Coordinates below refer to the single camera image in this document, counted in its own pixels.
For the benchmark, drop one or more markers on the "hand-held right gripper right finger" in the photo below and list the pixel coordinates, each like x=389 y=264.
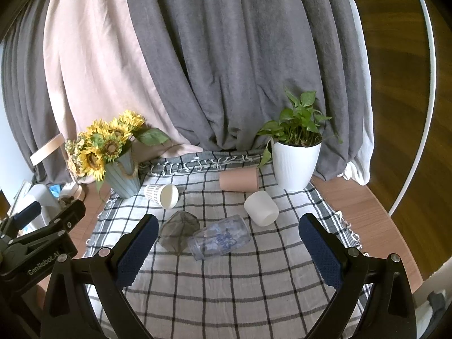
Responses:
x=320 y=254

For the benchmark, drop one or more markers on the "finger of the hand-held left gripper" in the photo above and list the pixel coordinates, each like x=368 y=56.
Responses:
x=26 y=212
x=70 y=212

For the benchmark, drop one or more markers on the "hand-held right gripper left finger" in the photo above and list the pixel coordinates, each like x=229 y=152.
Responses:
x=138 y=250

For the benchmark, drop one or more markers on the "grey faceted glass cup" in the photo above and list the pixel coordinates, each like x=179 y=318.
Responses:
x=176 y=231

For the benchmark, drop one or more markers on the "white patterned paper cup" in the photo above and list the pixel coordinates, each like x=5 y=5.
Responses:
x=160 y=195

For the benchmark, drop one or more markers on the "plain white cup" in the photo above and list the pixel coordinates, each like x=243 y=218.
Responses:
x=260 y=208

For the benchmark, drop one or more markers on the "clear glass cup blue print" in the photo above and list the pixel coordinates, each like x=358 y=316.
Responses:
x=219 y=238

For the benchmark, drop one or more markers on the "pink cup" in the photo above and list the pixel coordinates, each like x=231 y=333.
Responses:
x=238 y=179

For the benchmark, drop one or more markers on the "blue-grey ribbed vase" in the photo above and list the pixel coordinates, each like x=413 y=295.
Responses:
x=123 y=180

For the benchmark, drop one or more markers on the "wooden chair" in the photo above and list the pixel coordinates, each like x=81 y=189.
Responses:
x=47 y=146

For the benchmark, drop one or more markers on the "sunflower bouquet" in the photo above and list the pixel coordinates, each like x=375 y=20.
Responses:
x=106 y=141

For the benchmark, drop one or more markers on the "white ribbed plant pot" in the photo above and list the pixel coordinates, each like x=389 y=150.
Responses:
x=296 y=166

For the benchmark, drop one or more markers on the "checkered cloth with fringe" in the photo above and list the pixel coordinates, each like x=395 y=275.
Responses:
x=229 y=289

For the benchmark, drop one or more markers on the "grey curtain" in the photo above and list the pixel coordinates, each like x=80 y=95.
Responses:
x=24 y=106
x=229 y=60

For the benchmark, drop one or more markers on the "grey cloth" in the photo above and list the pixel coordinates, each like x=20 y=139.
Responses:
x=438 y=303

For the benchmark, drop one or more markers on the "green leafy plant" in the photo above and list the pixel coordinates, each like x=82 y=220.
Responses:
x=298 y=120

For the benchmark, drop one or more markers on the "white sheer curtain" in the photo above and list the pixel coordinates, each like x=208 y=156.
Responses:
x=362 y=113

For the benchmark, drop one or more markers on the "pink curtain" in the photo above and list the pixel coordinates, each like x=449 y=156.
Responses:
x=95 y=60

